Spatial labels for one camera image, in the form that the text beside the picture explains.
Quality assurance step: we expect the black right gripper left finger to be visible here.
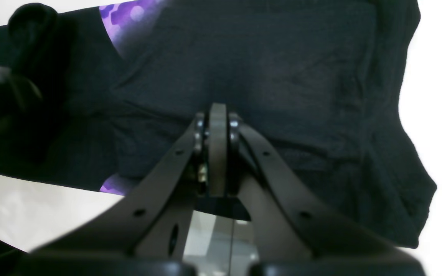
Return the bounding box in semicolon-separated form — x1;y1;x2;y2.
18;103;228;276

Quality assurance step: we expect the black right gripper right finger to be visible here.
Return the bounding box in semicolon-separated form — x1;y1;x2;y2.
228;112;425;276

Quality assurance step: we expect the black T-shirt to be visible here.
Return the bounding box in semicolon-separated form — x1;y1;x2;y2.
0;0;437;248

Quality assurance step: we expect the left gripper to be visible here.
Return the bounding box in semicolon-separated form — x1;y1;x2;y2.
0;3;67;164

